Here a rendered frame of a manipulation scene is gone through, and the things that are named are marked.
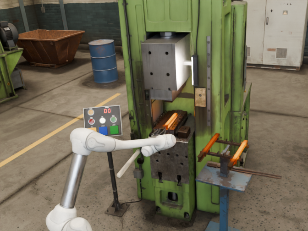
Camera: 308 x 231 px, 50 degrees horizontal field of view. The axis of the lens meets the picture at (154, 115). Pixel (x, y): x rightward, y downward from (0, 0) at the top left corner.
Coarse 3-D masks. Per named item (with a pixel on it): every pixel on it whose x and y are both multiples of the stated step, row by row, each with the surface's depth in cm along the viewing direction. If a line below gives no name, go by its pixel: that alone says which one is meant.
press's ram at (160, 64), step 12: (156, 36) 291; (180, 36) 283; (144, 48) 271; (156, 48) 267; (168, 48) 263; (180, 48) 273; (144, 60) 275; (156, 60) 271; (168, 60) 267; (180, 60) 276; (144, 72) 280; (156, 72) 276; (168, 72) 272; (180, 72) 279; (144, 84) 285; (156, 84) 281; (168, 84) 276; (180, 84) 282
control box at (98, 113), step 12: (84, 108) 300; (96, 108) 300; (108, 108) 300; (120, 108) 300; (84, 120) 298; (96, 120) 299; (108, 120) 299; (120, 120) 299; (108, 132) 298; (120, 132) 298
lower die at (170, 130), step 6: (168, 114) 327; (180, 114) 322; (186, 114) 327; (162, 120) 315; (174, 120) 309; (180, 120) 310; (156, 126) 304; (174, 126) 298; (168, 132) 296; (174, 132) 296
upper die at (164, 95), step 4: (184, 84) 311; (152, 88) 285; (180, 88) 300; (152, 92) 285; (156, 92) 284; (160, 92) 282; (164, 92) 281; (168, 92) 279; (172, 92) 280; (176, 92) 291; (152, 96) 287; (156, 96) 285; (160, 96) 284; (164, 96) 283; (168, 96) 281; (172, 96) 281
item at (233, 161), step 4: (244, 140) 262; (244, 144) 256; (240, 148) 251; (236, 152) 246; (240, 152) 246; (236, 156) 241; (232, 160) 236; (236, 160) 236; (228, 164) 232; (232, 164) 231; (228, 168) 231
